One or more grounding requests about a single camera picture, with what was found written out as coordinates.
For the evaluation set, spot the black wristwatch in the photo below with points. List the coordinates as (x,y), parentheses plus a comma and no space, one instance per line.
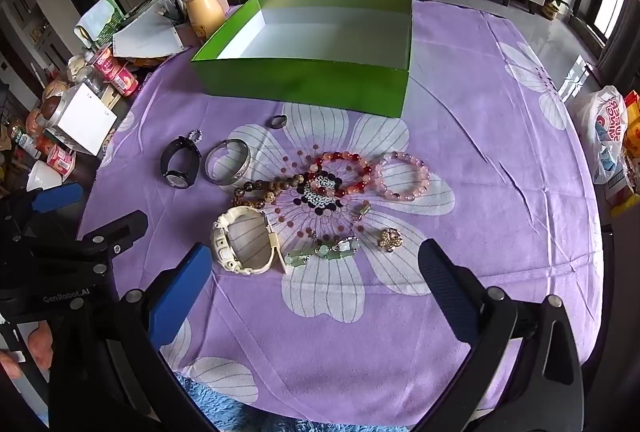
(175,177)

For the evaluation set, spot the purple floral tablecloth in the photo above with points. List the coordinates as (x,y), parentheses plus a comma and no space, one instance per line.
(475,162)

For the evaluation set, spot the white wristwatch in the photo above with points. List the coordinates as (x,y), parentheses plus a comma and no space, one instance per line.
(222,252)

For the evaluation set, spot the green cardboard box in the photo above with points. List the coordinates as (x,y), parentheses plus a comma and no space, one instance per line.
(300,82)

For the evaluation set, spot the white paper envelope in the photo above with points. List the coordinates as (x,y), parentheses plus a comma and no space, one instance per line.
(145,35)

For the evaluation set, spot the white cardboard box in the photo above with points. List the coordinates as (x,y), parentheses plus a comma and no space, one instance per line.
(87,122)

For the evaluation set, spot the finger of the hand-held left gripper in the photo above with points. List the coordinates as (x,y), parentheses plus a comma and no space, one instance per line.
(122,229)
(57,197)

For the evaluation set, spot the person's left hand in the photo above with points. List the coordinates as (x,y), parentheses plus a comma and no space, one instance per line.
(41,347)

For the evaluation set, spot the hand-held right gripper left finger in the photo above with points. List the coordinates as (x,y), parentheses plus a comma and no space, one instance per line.
(180,297)

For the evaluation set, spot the beige bear jar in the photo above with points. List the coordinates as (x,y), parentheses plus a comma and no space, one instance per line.
(202,10)

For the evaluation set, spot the white plastic bag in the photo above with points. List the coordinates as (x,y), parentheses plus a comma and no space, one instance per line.
(602,127)

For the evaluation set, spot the silver bangle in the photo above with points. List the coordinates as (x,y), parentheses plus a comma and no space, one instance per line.
(235,175)

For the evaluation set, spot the green and white packet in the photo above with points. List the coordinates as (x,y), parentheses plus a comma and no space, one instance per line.
(97,20)

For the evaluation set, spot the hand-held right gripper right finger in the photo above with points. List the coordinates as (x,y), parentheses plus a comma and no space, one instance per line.
(445,292)

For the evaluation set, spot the white bowl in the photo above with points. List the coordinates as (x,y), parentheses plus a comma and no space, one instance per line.
(42,177)

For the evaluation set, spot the small potted plant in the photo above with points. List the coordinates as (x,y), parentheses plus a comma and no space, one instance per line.
(552,5)

